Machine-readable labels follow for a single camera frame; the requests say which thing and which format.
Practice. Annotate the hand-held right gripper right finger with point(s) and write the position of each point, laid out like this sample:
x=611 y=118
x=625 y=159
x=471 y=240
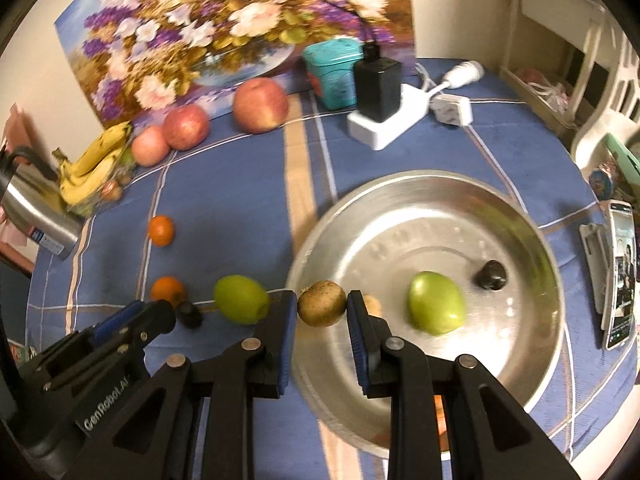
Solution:
x=357 y=345

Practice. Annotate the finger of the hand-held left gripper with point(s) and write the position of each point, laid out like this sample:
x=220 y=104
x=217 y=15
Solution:
x=120 y=319
x=157 y=316

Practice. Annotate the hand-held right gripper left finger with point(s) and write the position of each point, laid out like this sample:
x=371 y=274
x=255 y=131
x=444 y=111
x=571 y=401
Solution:
x=287 y=345

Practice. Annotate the dark purple plum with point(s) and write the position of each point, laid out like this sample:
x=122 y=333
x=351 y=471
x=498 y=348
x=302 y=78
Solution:
x=491 y=275
x=190 y=314

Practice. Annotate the round green jujube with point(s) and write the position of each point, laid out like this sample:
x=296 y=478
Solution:
x=241 y=299

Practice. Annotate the elongated green jujube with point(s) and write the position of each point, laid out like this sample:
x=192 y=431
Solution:
x=435 y=302

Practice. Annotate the round stainless steel plate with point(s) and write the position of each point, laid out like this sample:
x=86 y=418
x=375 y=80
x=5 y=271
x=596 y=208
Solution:
x=450 y=230

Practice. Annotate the clear plastic fruit container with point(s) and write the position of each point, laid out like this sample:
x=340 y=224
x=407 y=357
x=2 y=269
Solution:
x=112 y=189

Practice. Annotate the stainless steel kettle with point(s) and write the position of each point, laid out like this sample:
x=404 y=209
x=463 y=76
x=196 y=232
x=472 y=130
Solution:
x=35 y=210

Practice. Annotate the bunch of yellow bananas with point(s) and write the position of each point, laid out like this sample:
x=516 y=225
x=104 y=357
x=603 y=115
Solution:
x=97 y=155

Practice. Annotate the small pale red apple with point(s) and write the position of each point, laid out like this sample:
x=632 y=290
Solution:
x=150 y=146

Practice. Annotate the medium red apple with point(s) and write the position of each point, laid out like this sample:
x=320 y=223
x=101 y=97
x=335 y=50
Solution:
x=186 y=126

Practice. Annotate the white power strip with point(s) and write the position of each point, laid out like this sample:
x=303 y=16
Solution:
x=385 y=132

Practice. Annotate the large red apple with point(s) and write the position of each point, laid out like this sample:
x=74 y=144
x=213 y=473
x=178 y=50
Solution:
x=260 y=105

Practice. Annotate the white phone stand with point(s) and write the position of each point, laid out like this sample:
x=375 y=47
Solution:
x=592 y=270

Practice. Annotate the white plug adapter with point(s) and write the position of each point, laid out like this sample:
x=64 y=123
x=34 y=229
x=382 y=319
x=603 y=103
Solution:
x=452 y=110

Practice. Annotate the black power charger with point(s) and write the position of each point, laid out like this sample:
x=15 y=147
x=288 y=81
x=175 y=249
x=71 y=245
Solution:
x=377 y=87

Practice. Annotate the teal tin box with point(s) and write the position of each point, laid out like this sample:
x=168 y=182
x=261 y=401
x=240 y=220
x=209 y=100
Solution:
x=330 y=80

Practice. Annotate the smartphone with lit screen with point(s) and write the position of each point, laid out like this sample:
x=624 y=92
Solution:
x=620 y=280

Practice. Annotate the floral painting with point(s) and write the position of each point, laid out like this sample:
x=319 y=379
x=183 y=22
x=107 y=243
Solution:
x=175 y=35

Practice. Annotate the white round power plug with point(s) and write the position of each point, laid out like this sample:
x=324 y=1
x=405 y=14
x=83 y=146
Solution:
x=465 y=72

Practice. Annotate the patterned tape roll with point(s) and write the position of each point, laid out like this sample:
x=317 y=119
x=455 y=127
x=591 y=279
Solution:
x=602 y=182

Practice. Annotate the white plastic bag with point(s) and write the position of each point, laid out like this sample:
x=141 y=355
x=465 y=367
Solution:
x=545 y=90

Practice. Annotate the light green tray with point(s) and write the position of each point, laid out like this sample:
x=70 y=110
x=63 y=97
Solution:
x=625 y=155

